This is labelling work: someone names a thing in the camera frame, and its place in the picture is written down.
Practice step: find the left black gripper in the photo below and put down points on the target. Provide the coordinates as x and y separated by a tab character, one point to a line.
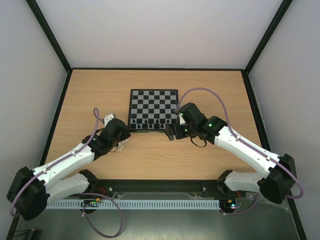
125	133

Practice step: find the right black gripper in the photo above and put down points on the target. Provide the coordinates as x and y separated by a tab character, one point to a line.
171	131

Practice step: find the black grey chessboard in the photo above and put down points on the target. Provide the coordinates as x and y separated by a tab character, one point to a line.
150	105

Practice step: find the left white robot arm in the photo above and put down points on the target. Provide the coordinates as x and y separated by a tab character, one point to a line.
23	204

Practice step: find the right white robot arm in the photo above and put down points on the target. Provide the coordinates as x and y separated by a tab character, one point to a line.
275	175

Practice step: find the pile of white chess pieces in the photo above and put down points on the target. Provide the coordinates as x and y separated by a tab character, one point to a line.
121	144

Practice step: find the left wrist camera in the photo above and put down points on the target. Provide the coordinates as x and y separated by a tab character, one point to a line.
108	118

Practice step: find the black aluminium rail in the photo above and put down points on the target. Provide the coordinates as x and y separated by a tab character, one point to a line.
221	189

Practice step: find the light blue cable duct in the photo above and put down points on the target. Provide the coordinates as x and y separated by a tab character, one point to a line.
125	204

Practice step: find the black frame post left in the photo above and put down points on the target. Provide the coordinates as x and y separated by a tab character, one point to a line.
38	14

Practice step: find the black frame post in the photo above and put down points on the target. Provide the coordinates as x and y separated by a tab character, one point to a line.
277	18
38	14

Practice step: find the black frame post right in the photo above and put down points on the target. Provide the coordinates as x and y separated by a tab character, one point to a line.
277	18

